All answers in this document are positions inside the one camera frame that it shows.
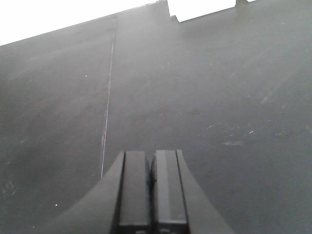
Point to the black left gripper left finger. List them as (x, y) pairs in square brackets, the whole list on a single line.
[(118, 204)]

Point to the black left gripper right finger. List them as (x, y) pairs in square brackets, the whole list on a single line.
[(179, 205)]

